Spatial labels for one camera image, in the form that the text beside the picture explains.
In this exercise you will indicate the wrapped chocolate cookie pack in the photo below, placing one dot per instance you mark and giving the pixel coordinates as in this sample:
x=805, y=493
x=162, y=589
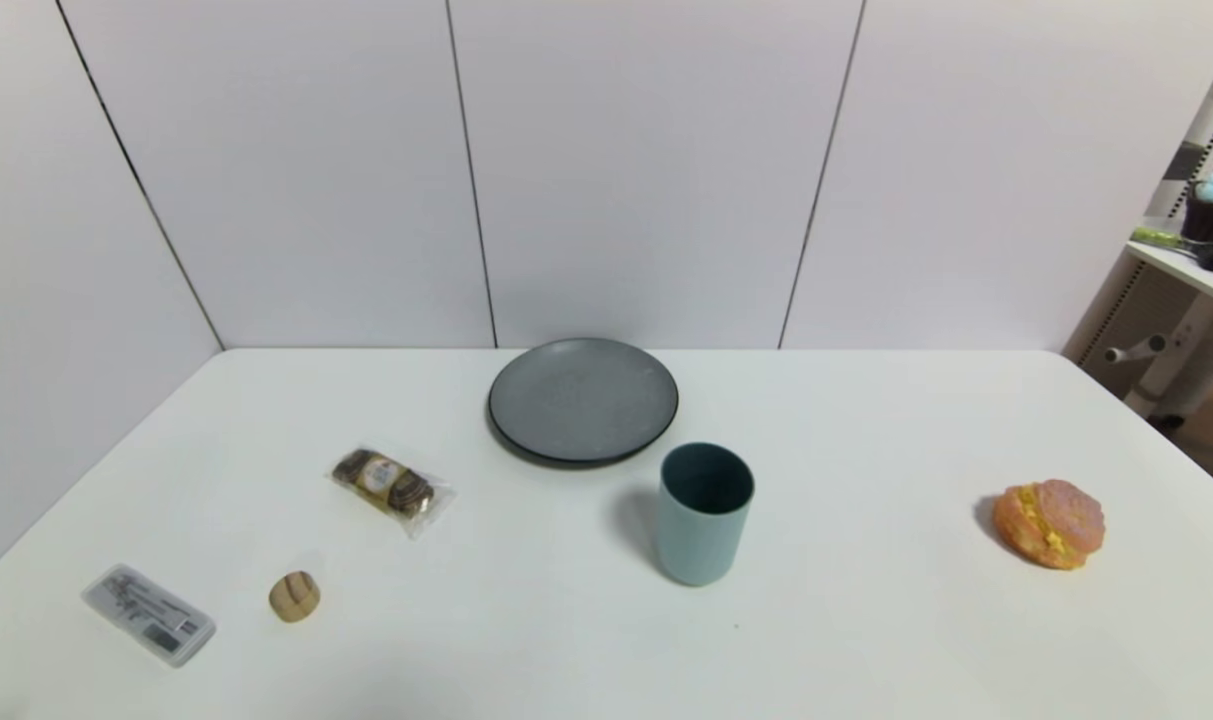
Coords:
x=387, y=484

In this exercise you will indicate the clear flat plastic case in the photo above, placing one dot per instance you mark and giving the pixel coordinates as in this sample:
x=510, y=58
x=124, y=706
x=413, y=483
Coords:
x=148, y=613

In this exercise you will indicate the egg filled bread bun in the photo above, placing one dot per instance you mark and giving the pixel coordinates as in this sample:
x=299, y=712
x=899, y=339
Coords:
x=1056, y=522

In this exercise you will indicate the gray round plate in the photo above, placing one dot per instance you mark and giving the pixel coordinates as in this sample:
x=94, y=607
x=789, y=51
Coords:
x=582, y=398

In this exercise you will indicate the teal plastic cup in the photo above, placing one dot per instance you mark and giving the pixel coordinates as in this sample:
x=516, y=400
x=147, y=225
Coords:
x=698, y=535

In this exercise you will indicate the white side desk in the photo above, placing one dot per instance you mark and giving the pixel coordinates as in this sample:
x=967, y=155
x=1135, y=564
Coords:
x=1191, y=330

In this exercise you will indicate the small round wooden block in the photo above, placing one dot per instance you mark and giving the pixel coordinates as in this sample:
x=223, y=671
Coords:
x=294, y=597

